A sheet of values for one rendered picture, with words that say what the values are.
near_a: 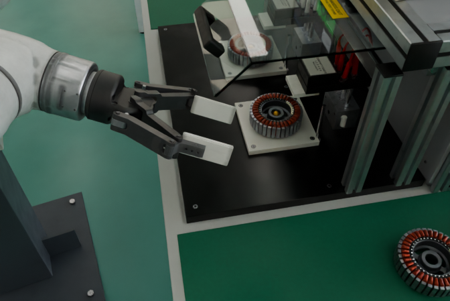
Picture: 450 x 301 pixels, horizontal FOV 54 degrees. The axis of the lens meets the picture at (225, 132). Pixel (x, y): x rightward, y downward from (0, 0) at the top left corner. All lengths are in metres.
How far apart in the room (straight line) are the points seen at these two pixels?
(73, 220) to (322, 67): 1.21
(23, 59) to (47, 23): 2.30
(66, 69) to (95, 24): 2.20
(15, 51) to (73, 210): 1.24
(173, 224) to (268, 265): 0.19
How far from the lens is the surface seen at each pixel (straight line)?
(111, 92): 0.64
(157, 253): 1.68
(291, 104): 0.96
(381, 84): 0.70
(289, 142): 0.93
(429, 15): 0.72
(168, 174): 0.92
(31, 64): 0.65
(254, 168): 0.89
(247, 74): 1.09
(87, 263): 1.70
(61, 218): 1.83
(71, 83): 0.64
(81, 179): 1.95
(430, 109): 0.79
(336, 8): 0.80
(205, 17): 0.76
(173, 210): 0.86
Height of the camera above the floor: 1.46
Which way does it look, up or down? 46 degrees down
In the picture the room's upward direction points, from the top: straight up
